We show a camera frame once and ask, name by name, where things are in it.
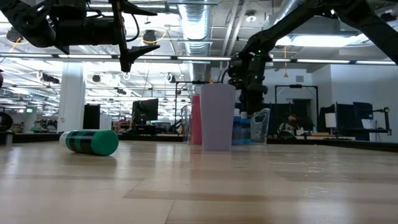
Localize clear plastic bin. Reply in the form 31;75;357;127
182;104;271;146

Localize black workstation monitors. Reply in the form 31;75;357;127
320;101;374;141

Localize small green paint bottle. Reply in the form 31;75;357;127
58;129;119;156

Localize black camera stand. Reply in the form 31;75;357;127
371;106;392;136

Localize straight silver spiral duct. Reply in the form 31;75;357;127
178;0;212;82

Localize long linear ceiling light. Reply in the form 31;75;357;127
0;52;398;65

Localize black cabinet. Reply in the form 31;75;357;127
83;103;101;130

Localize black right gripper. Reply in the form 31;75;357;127
227;52;273;115

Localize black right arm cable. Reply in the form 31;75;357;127
220;67;231;84

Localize white pillar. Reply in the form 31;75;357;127
57;63;86;131

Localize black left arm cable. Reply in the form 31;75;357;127
86;7;140;43

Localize lilac plastic cup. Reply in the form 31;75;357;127
200;83;236;152

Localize black desktop monitor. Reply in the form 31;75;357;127
132;98;159;124

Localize slanted silver spiral duct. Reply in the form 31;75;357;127
262;0;299;30

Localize large red paint bottle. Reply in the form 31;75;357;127
191;94;203;146

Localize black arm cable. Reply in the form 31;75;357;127
86;7;140;43
220;67;231;84

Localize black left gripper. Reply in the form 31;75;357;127
49;0;161;73

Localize black gantry frame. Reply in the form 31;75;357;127
274;83;320;131
175;80;222;108

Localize black ceiling device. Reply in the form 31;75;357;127
142;29;158;46
6;27;24;44

